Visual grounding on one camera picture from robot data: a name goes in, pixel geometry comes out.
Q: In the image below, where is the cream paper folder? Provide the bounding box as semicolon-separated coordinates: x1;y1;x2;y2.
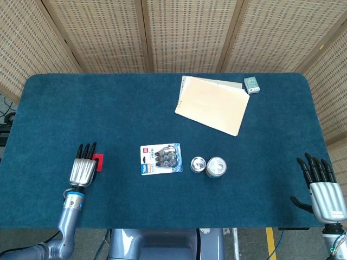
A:
174;76;250;137

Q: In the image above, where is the grey blue robot torso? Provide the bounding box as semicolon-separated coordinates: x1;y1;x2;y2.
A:
107;227;226;260

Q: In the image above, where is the small red block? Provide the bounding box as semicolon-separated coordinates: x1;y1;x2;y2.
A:
92;153;105;172

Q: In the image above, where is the blue table mat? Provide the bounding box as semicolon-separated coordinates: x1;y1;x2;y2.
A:
0;72;338;230

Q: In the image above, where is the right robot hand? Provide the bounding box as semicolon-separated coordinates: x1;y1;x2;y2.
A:
290;152;347;233

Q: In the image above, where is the woven rattan folding screen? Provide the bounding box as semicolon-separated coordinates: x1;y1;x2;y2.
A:
0;0;347;190

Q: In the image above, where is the correction tape blister pack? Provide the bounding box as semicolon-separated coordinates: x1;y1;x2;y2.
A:
139;142;184;177

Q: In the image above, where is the blue cable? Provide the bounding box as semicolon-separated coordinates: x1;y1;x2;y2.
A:
267;230;286;260
97;229;112;260

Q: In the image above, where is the white table leg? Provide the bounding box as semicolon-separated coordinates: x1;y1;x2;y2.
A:
231;228;241;260

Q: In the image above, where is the black cable bundle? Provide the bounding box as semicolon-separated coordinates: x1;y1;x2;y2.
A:
0;94;17;126

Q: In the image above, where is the yellow floor tape strip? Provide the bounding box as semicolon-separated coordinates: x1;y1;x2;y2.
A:
265;227;278;260

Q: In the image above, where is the small clear paper clip jar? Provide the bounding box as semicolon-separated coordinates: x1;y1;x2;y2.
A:
190;156;208;173

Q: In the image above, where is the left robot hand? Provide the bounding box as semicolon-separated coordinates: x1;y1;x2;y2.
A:
68;141;100;193

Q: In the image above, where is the small green white box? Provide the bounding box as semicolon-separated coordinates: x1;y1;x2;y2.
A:
243;76;262;95

